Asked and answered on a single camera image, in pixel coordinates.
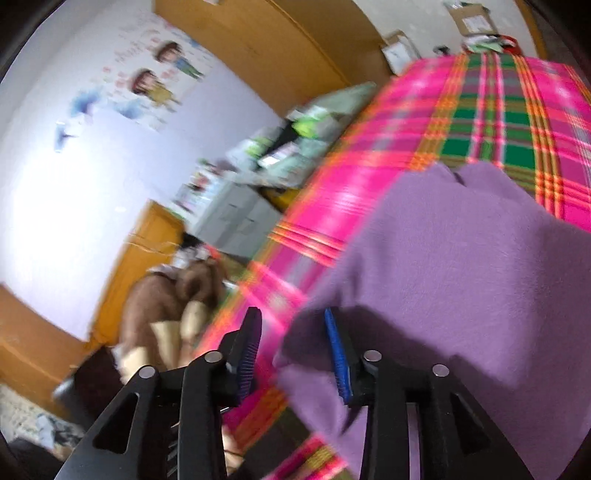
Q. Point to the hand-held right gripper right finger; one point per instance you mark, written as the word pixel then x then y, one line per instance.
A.
pixel 336 360

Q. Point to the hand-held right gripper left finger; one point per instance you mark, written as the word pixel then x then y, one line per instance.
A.
pixel 249 364

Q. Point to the purple fleece cloth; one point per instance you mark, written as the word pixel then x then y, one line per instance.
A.
pixel 461 277

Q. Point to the brown plush toy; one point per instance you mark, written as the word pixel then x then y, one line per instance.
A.
pixel 157 304

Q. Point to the white drawer unit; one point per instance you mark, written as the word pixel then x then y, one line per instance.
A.
pixel 235 221

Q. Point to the orange wooden cabinet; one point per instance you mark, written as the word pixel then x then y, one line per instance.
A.
pixel 138 258

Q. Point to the pink green plaid bed sheet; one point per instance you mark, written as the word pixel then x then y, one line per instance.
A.
pixel 369 184

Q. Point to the green tissue pack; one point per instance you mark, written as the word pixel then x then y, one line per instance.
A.
pixel 309 128

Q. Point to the white cardboard box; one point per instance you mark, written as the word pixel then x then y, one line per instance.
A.
pixel 399 50

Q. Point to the wooden wardrobe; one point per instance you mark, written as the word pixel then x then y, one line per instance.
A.
pixel 277 46

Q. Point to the small black object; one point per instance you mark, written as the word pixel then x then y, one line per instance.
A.
pixel 442 50

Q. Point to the red bag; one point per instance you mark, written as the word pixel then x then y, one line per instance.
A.
pixel 508 44

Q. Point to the brown cardboard box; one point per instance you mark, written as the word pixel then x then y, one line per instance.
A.
pixel 471 18

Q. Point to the cartoon wall poster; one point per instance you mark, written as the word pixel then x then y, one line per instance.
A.
pixel 147 83

